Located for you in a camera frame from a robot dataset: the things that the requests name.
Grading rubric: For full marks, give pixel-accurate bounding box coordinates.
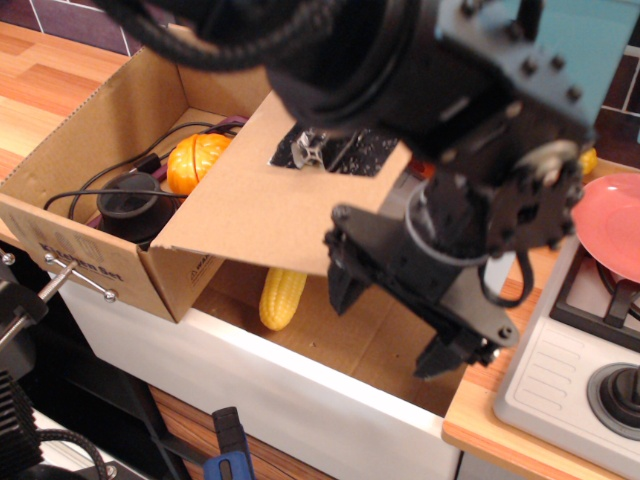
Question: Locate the pink plate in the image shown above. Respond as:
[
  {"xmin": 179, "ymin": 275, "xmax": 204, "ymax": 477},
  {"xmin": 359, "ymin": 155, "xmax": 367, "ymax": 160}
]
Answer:
[{"xmin": 572, "ymin": 173, "xmax": 639, "ymax": 283}]

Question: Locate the grey toy stove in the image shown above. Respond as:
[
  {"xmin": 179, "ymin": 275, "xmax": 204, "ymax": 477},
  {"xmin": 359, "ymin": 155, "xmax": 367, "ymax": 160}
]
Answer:
[{"xmin": 494, "ymin": 239, "xmax": 639, "ymax": 479}]

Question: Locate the white toy sink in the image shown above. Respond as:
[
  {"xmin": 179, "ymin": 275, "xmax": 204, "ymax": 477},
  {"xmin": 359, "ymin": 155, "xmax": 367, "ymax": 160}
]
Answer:
[{"xmin": 60, "ymin": 261, "xmax": 462, "ymax": 479}]

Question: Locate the brown cardboard kitchen set box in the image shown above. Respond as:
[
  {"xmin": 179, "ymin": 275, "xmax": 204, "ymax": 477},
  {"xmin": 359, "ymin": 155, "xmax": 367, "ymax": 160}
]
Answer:
[{"xmin": 0, "ymin": 22, "xmax": 476, "ymax": 416}]

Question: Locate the teal box with black panel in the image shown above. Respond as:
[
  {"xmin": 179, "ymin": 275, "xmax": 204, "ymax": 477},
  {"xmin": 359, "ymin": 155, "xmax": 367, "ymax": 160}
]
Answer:
[{"xmin": 435, "ymin": 1, "xmax": 639, "ymax": 125}]

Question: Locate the blue black clamp handle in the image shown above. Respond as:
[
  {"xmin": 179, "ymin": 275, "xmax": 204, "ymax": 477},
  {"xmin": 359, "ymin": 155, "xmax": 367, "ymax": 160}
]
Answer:
[{"xmin": 203, "ymin": 407, "xmax": 256, "ymax": 480}]

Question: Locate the black round device with cable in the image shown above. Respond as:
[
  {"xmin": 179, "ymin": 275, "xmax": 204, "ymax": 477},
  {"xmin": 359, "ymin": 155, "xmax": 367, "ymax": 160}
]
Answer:
[{"xmin": 43, "ymin": 119, "xmax": 241, "ymax": 246}]

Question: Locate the yellow toy corn on counter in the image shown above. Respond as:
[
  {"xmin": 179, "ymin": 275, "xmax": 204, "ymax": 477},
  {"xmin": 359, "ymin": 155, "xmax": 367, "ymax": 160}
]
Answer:
[{"xmin": 579, "ymin": 147, "xmax": 598, "ymax": 176}]

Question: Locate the black stove knob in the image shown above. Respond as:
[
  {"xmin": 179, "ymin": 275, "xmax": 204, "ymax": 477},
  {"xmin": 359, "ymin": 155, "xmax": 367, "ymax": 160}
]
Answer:
[{"xmin": 587, "ymin": 363, "xmax": 639, "ymax": 441}]

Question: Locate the red orange toy can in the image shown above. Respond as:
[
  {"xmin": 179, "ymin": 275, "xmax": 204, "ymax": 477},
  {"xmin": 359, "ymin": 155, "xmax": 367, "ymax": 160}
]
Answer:
[{"xmin": 394, "ymin": 159, "xmax": 436, "ymax": 192}]

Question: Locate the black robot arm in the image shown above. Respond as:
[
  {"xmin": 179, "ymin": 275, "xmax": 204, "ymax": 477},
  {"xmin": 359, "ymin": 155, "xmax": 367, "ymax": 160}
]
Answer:
[{"xmin": 101, "ymin": 1, "xmax": 594, "ymax": 380}]

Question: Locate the metal clamp with black body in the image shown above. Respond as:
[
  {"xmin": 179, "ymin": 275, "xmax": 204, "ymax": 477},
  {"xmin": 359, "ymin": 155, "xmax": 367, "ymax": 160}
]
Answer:
[{"xmin": 1, "ymin": 251, "xmax": 118, "ymax": 379}]

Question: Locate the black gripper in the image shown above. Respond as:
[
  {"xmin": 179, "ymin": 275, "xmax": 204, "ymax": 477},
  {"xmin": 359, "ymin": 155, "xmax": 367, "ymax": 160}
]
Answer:
[{"xmin": 325, "ymin": 182, "xmax": 520, "ymax": 379}]

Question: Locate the yellow toy corn in sink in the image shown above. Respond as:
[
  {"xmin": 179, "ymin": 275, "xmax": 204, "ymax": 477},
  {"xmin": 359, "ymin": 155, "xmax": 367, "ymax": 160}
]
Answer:
[{"xmin": 259, "ymin": 268, "xmax": 308, "ymax": 331}]

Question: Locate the orange toy pumpkin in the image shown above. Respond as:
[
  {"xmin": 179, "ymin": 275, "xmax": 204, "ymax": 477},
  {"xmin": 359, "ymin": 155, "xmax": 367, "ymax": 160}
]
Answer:
[{"xmin": 167, "ymin": 133, "xmax": 231, "ymax": 195}]

